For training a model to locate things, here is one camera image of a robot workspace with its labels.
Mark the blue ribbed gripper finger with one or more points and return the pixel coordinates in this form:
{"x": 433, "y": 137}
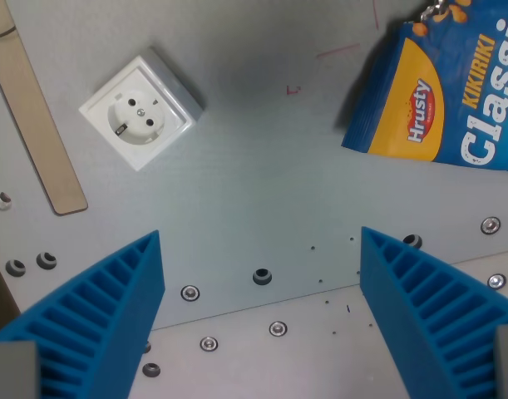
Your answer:
{"x": 91, "y": 316}
{"x": 428, "y": 307}

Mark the silver countersunk screw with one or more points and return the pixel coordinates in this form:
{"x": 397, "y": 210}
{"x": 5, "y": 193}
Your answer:
{"x": 190, "y": 293}
{"x": 208, "y": 344}
{"x": 496, "y": 281}
{"x": 490, "y": 225}
{"x": 277, "y": 329}

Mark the flat wooden strip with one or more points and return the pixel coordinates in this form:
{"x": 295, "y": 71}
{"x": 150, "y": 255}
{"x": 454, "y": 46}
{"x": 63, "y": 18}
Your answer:
{"x": 27, "y": 108}

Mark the blue Hrusty snack bag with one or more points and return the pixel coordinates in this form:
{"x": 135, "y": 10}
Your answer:
{"x": 444, "y": 83}

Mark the white wall power socket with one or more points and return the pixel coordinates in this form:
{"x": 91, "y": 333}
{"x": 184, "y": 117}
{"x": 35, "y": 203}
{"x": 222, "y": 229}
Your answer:
{"x": 141, "y": 111}

